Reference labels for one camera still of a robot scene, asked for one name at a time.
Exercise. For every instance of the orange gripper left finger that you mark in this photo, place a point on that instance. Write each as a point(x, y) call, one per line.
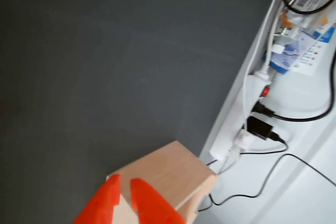
point(102, 200)

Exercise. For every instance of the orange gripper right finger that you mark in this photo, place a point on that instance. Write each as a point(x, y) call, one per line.
point(155, 207)

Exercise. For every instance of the wooden box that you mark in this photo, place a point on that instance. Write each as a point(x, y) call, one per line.
point(168, 166)

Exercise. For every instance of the white power strip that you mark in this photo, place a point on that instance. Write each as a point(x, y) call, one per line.
point(228, 134)

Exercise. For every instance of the white usb charger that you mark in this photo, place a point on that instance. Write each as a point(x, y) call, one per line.
point(242, 140)

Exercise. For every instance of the black power adapter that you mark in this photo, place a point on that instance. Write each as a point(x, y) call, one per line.
point(258, 128)

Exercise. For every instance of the dark grey mat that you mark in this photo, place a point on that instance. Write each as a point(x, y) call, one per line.
point(105, 64)

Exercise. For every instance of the blue and white package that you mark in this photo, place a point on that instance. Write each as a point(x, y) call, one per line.
point(302, 51)

